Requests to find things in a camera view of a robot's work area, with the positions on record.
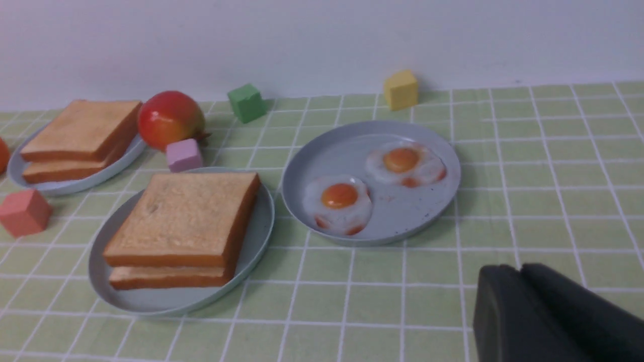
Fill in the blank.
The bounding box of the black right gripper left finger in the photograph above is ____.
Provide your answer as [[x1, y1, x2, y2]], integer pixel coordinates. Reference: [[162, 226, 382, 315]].
[[473, 265, 592, 361]]

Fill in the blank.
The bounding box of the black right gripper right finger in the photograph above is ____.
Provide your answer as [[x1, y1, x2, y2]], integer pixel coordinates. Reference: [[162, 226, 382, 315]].
[[521, 263, 643, 361]]

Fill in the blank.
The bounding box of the toast slice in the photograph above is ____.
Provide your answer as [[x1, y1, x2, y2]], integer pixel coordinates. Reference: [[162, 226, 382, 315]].
[[103, 172, 261, 267], [22, 141, 131, 184], [19, 100, 142, 162], [109, 266, 235, 290]]

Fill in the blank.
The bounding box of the fried egg right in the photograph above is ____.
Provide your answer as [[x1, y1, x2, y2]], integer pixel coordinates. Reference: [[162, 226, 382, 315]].
[[364, 141, 448, 188]]

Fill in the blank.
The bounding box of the fried egg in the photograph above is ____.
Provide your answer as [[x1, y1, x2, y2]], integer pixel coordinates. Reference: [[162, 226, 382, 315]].
[[302, 174, 373, 236], [364, 141, 448, 188]]

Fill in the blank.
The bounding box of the blue egg plate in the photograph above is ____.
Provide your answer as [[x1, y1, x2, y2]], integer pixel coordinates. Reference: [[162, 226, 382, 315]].
[[281, 121, 461, 246]]

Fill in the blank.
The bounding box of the fried egg left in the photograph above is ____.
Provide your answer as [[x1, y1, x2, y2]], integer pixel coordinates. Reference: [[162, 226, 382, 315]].
[[302, 174, 373, 236]]

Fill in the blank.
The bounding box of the yellow cube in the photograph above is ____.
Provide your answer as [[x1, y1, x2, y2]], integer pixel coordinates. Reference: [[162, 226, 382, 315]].
[[383, 69, 419, 112]]

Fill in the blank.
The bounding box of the green cube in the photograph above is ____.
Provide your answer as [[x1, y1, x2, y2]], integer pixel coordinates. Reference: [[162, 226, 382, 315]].
[[227, 83, 267, 124]]

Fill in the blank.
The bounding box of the light pink cube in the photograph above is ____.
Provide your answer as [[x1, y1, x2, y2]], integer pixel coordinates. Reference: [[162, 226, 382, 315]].
[[166, 138, 203, 173]]

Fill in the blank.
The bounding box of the red mango fruit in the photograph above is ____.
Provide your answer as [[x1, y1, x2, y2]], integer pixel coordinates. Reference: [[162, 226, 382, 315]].
[[136, 90, 211, 153]]

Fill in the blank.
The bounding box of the salmon pink cube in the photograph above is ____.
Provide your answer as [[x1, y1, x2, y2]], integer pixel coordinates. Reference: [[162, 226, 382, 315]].
[[1, 189, 53, 238]]

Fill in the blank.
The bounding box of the blue bread plate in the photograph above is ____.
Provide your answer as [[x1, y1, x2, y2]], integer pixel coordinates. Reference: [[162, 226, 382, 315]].
[[6, 126, 147, 196]]

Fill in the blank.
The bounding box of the orange mandarin fruit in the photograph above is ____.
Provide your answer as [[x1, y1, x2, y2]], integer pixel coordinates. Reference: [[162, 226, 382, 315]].
[[0, 137, 12, 176]]

